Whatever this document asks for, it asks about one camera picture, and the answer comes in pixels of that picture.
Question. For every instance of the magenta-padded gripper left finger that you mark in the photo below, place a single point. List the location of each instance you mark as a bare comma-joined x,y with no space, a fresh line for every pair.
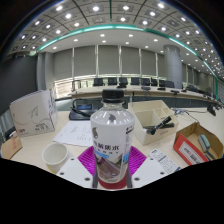
86,160

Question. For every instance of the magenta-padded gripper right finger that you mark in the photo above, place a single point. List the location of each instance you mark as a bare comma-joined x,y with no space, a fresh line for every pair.
137,160

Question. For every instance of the clear water bottle black cap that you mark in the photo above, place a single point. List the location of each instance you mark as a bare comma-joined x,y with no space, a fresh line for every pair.
111,133

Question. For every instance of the white printed paper sheet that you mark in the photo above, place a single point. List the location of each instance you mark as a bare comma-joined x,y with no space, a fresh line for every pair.
75,133

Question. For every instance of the black marker pen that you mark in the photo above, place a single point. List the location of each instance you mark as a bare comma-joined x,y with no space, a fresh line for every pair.
161,124

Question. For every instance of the white desk organizer box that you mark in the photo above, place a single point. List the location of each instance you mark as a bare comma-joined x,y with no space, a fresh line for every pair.
146,116

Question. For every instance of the black desk conference console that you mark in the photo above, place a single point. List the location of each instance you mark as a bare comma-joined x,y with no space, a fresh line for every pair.
81,111

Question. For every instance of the brown cardboard box red label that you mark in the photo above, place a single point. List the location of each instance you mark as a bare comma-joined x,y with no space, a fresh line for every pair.
186,150

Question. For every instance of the grey-green eraser block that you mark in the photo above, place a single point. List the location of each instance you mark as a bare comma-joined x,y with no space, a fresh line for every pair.
204,141

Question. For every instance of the large white paper carton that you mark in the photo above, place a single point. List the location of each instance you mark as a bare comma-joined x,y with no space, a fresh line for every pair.
33,115

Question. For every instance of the long curved conference desk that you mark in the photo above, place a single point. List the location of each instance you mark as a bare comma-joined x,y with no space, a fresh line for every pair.
140,90

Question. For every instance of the flat brown cardboard sheet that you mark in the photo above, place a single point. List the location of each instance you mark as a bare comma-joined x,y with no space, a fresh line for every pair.
11,147

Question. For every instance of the row of black office chairs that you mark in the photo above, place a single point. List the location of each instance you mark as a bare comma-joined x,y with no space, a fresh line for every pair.
135,81

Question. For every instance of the black desk microphone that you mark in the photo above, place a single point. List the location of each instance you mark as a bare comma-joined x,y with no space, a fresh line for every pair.
211,110

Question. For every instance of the round ceiling lights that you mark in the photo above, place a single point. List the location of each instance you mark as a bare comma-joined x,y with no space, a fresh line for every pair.
96,8

